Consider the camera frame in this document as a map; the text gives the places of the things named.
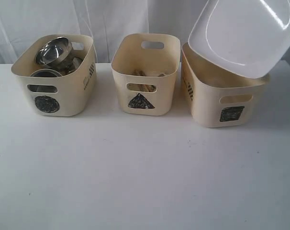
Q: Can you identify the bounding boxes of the wooden chopstick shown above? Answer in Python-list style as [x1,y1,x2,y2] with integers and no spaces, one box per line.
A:
[133,69,145,76]
[133,69,153,92]

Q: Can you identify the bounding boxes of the stainless steel bowl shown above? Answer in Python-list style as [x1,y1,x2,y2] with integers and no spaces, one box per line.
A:
[34,36,74,71]

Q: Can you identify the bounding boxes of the stainless steel mug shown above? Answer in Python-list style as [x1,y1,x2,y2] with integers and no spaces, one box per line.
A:
[27,69,62,93]

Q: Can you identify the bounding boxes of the white square plate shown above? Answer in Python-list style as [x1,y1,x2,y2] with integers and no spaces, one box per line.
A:
[188,0,290,79]

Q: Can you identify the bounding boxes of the cream bin with triangle mark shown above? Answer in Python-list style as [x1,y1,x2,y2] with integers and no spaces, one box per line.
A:
[111,34,180,116]

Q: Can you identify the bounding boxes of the cream bin with circle mark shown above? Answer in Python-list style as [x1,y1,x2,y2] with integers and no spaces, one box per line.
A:
[11,34,97,116]

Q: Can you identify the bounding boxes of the cream bin with square mark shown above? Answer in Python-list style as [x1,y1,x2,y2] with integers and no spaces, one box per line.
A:
[181,43,269,128]

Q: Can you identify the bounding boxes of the white backdrop curtain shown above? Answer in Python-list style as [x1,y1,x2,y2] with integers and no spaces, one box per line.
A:
[0,0,290,75]

